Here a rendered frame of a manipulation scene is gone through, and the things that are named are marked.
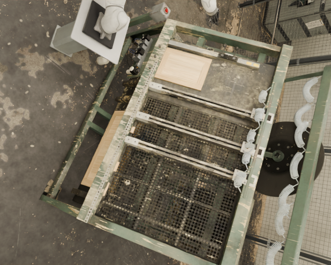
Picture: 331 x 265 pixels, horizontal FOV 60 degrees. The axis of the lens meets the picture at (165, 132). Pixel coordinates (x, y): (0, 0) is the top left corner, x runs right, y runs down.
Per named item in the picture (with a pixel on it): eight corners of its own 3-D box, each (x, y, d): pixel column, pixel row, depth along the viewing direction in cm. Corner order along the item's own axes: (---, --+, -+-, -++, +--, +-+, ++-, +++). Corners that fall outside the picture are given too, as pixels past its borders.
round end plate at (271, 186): (249, 118, 317) (330, 119, 262) (251, 121, 321) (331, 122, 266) (229, 186, 293) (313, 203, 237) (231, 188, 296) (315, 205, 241)
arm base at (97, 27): (91, 32, 247) (95, 31, 243) (99, 11, 252) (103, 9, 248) (108, 44, 259) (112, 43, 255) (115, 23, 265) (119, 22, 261)
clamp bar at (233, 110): (152, 83, 286) (149, 70, 264) (270, 118, 265) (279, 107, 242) (148, 91, 283) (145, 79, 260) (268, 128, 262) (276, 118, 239)
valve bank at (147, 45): (135, 32, 308) (150, 27, 291) (144, 41, 317) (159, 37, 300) (116, 70, 292) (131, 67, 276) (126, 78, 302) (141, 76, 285)
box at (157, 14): (152, 6, 299) (164, 1, 287) (158, 14, 307) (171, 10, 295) (147, 14, 296) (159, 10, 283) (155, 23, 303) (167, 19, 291)
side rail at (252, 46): (177, 28, 315) (177, 20, 305) (278, 53, 296) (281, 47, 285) (176, 32, 314) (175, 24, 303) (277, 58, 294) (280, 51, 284)
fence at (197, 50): (169, 42, 302) (169, 39, 298) (259, 66, 285) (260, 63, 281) (168, 46, 301) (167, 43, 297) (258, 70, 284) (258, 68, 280)
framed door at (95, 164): (116, 111, 333) (114, 110, 332) (148, 111, 295) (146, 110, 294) (82, 184, 306) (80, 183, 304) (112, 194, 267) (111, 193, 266)
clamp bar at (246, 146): (139, 112, 276) (135, 101, 253) (261, 151, 254) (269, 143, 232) (135, 121, 273) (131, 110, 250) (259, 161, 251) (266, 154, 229)
